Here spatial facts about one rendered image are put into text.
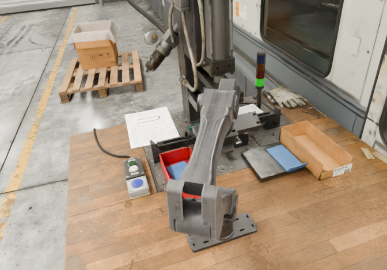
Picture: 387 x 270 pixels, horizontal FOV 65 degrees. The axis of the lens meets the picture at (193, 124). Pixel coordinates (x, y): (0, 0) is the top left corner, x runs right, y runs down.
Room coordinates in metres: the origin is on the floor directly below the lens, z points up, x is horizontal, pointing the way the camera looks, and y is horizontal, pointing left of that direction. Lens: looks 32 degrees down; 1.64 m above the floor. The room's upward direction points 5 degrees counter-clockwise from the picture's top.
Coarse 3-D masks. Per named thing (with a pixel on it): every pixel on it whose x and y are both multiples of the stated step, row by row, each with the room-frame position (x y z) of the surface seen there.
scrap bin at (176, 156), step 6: (174, 150) 0.91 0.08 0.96; (180, 150) 0.91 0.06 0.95; (186, 150) 0.92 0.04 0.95; (162, 156) 0.89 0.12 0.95; (168, 156) 0.90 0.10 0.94; (174, 156) 0.91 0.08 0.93; (180, 156) 0.91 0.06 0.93; (186, 156) 0.92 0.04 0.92; (162, 162) 0.84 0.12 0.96; (168, 162) 0.90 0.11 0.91; (174, 162) 0.90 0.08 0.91; (186, 162) 0.90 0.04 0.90; (162, 168) 0.85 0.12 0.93; (168, 174) 0.84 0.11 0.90; (168, 180) 0.76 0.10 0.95
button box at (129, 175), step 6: (96, 138) 1.11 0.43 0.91; (102, 150) 1.02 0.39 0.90; (114, 156) 0.98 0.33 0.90; (120, 156) 0.97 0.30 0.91; (126, 156) 0.96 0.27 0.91; (126, 162) 0.90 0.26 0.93; (138, 162) 0.89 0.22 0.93; (126, 168) 0.86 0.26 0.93; (138, 168) 0.85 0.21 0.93; (126, 174) 0.83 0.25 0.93; (132, 174) 0.83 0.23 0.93; (138, 174) 0.82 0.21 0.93; (144, 174) 0.83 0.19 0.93; (126, 180) 0.81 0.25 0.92
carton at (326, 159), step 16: (288, 128) 0.99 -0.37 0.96; (304, 128) 1.01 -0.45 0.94; (288, 144) 0.93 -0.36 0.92; (304, 144) 0.95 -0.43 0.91; (320, 144) 0.92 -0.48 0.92; (336, 144) 0.85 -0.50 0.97; (304, 160) 0.83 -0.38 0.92; (320, 160) 0.85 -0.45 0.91; (336, 160) 0.83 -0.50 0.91; (320, 176) 0.75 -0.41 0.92
